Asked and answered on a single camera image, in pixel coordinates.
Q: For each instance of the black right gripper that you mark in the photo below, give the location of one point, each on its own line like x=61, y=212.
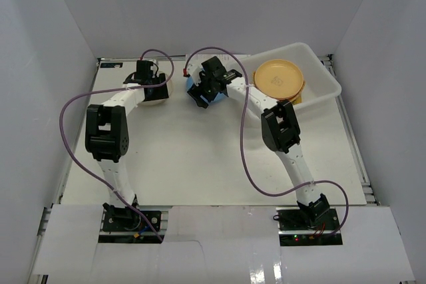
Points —
x=196, y=92

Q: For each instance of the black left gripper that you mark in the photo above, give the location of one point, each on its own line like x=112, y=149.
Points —
x=161, y=90

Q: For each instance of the orange bear plate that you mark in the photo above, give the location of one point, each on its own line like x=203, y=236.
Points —
x=279, y=79

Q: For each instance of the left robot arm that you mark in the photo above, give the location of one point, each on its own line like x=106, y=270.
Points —
x=106, y=131

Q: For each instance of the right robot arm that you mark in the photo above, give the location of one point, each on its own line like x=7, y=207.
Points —
x=279, y=129

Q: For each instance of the white plastic bin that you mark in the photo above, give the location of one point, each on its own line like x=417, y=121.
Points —
x=320, y=85

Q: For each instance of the blue plastic plate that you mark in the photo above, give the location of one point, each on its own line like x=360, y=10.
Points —
x=217, y=99

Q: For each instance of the cream plastic plate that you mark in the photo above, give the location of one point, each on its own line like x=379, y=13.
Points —
x=158, y=95

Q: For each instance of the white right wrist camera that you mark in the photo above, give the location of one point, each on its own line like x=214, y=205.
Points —
x=193, y=71

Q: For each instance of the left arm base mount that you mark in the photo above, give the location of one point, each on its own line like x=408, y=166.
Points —
x=124, y=226

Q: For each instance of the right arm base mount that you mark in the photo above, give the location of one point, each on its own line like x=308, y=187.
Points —
x=293, y=230

